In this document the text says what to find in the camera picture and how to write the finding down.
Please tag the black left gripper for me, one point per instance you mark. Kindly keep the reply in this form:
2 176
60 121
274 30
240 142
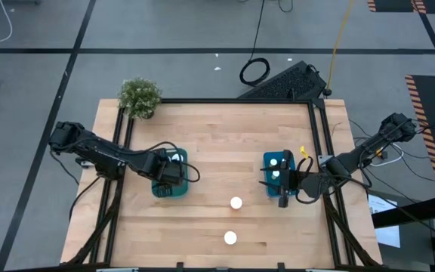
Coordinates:
166 172

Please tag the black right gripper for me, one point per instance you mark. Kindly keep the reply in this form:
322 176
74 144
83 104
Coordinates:
287 177

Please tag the white ball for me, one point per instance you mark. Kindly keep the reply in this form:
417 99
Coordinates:
236 203
230 237

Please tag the white ball bottom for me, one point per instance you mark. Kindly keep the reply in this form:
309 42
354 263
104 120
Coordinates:
230 237

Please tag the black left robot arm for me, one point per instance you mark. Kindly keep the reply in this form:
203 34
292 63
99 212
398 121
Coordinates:
104 155

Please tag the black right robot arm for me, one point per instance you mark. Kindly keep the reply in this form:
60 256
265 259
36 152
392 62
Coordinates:
353 158

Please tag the blue plastic bin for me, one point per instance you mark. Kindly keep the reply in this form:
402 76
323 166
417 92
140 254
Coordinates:
271 193

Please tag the teal plastic bin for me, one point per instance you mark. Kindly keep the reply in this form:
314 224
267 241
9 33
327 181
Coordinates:
182 190

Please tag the small green potted plant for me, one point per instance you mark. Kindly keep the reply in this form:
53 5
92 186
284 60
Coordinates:
140 97

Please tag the black perforated computer case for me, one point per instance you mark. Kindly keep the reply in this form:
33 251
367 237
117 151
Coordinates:
285 81

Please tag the yellow connector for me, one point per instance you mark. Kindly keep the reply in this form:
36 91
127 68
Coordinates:
380 153

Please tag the white paper sheet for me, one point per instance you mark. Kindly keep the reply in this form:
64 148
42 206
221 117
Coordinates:
389 236

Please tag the black metal beam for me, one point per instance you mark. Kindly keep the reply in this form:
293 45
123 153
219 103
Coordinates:
410 213

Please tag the narrow hazard striped floor mat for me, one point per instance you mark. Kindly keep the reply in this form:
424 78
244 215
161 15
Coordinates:
391 5

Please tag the silver right arm base bracket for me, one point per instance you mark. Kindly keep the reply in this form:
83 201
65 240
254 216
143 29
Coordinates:
324 159

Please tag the silver left arm base bracket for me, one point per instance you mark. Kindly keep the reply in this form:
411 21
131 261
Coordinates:
85 163

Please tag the black aluminium table frame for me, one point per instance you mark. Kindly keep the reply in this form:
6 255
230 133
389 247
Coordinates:
202 101

